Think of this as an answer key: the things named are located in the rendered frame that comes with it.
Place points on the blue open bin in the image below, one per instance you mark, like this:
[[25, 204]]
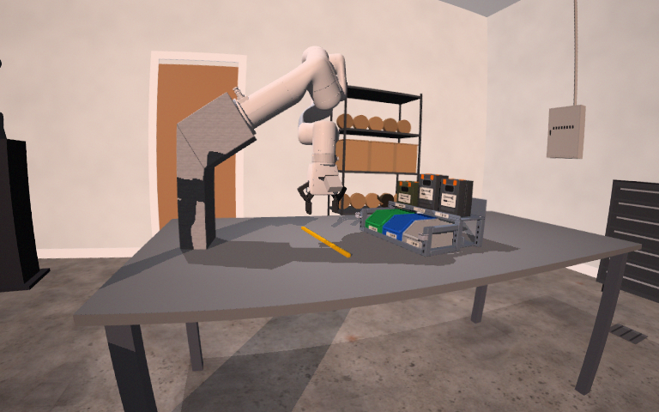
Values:
[[400, 222]]

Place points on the green open bin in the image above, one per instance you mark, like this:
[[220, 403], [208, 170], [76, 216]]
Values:
[[383, 215]]

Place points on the yellow bar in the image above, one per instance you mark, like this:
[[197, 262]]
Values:
[[335, 247]]

